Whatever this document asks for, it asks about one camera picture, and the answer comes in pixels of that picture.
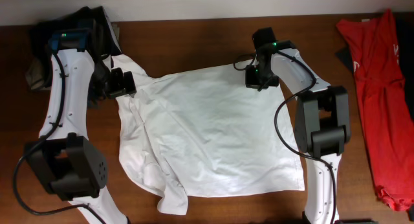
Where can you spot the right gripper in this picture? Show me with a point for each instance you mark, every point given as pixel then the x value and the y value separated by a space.
pixel 251 81

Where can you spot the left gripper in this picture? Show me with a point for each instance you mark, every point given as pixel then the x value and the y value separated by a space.
pixel 123 84

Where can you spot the white printed t-shirt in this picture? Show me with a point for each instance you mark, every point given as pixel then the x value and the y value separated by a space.
pixel 203 133

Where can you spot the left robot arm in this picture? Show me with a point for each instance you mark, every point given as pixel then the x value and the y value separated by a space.
pixel 63 159

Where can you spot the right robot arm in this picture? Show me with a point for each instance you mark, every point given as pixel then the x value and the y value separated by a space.
pixel 322 126

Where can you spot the black folded garment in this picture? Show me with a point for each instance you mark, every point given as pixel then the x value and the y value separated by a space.
pixel 85 17

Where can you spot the beige folded garment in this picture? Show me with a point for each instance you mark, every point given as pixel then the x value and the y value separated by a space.
pixel 38 75

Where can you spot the red t-shirt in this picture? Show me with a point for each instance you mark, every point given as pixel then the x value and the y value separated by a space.
pixel 391 158

